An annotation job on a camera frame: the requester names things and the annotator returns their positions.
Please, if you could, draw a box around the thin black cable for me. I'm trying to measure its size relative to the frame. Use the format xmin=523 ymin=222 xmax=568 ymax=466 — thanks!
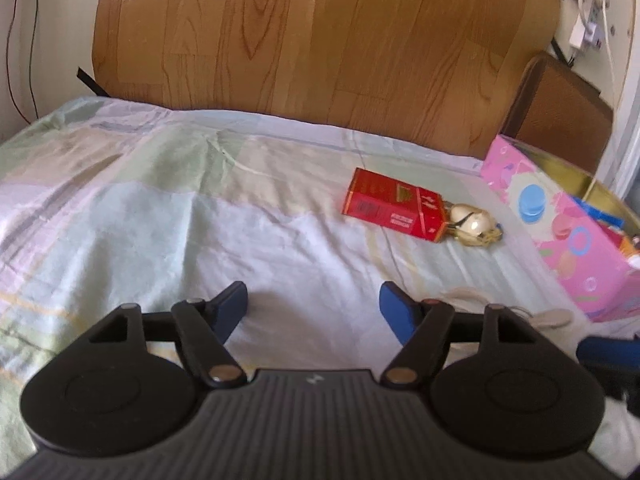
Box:
xmin=5 ymin=0 xmax=43 ymax=123

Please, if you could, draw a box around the pastel checked bed sheet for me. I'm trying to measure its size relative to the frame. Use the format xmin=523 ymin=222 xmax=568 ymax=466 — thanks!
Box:
xmin=0 ymin=96 xmax=640 ymax=461

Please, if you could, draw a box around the white framed glass window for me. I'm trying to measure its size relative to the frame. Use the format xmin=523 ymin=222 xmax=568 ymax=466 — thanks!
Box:
xmin=597 ymin=60 xmax=640 ymax=201

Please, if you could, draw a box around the red cardboard box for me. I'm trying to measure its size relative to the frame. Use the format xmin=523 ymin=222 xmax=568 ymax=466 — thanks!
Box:
xmin=341 ymin=167 xmax=447 ymax=243

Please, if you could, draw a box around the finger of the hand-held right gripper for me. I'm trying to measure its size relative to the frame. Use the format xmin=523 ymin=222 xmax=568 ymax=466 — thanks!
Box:
xmin=575 ymin=335 xmax=640 ymax=403

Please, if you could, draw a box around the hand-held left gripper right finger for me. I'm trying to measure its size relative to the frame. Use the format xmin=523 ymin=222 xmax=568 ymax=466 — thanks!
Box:
xmin=379 ymin=281 xmax=551 ymax=388

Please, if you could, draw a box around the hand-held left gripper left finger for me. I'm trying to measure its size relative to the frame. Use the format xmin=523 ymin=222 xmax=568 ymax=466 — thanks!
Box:
xmin=75 ymin=281 xmax=249 ymax=388

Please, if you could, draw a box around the black tape strip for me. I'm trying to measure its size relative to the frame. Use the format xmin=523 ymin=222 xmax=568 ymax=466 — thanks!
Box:
xmin=76 ymin=66 xmax=111 ymax=97

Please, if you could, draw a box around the wooden wall panel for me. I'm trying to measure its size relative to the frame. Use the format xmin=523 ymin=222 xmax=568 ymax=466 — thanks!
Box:
xmin=92 ymin=0 xmax=561 ymax=161

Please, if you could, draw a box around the gold egg-shaped toy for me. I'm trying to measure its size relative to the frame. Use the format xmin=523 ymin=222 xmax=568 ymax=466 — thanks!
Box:
xmin=442 ymin=201 xmax=503 ymax=248

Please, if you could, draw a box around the white power strip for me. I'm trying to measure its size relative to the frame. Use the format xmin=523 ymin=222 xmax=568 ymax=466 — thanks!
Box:
xmin=567 ymin=0 xmax=608 ymax=53

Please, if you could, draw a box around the pink biscuit tin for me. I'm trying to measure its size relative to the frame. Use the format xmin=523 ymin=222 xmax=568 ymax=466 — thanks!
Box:
xmin=481 ymin=134 xmax=640 ymax=322

